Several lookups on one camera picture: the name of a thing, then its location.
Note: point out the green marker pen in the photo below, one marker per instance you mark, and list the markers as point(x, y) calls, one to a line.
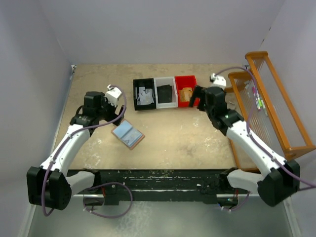
point(262, 105)

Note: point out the aluminium frame rail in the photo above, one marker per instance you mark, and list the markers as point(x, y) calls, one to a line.
point(158, 195)

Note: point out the white plastic bin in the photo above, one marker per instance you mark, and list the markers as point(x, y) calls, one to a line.
point(164, 81)

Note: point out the grey card in sleeve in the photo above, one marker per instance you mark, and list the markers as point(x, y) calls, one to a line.
point(131, 137)

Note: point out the pink leather card holder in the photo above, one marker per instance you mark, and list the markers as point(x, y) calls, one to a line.
point(122, 129)

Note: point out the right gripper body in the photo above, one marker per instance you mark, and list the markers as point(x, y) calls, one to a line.
point(204, 106)

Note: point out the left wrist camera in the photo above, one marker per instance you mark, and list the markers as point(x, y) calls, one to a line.
point(113, 95)

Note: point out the orange cards in red bin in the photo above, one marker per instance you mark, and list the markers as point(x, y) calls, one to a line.
point(185, 94)

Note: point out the small grey red box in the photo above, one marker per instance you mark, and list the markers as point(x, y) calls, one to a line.
point(231, 105)

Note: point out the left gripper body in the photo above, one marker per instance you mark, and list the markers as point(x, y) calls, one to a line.
point(109, 110)

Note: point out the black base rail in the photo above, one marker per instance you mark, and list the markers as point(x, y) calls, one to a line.
point(160, 186)

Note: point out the red plastic bin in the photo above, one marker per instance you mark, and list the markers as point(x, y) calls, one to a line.
point(181, 82)

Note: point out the orange wooden tiered rack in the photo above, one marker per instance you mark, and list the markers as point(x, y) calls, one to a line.
point(282, 129)

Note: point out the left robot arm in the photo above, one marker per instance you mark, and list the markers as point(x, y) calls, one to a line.
point(48, 185)

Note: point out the grey cards in black bin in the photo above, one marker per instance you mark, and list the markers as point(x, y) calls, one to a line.
point(145, 96)

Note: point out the black wallet in bin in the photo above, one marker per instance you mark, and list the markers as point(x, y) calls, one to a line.
point(164, 93)

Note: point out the purple marker pen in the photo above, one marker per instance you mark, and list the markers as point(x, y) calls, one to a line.
point(257, 100)

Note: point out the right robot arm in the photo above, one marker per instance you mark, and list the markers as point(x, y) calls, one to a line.
point(278, 178)

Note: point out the black plastic bin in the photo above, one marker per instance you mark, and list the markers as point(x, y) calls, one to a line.
point(148, 83)

